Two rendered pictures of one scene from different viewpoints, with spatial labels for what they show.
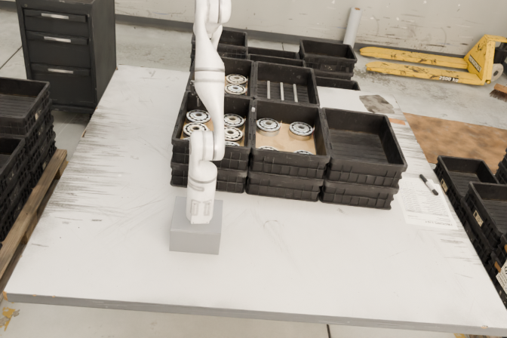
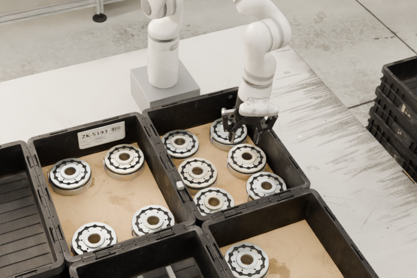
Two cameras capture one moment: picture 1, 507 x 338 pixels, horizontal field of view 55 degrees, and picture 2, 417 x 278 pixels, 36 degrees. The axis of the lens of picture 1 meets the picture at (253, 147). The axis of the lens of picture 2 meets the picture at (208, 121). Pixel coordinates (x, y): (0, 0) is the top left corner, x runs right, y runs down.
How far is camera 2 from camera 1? 2.75 m
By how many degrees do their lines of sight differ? 100
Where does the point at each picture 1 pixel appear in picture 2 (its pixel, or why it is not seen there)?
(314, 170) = (48, 156)
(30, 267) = not seen: hidden behind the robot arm
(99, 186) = (302, 115)
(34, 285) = not seen: hidden behind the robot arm
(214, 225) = (140, 73)
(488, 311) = not seen: outside the picture
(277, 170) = (102, 147)
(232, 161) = (163, 127)
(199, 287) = (131, 65)
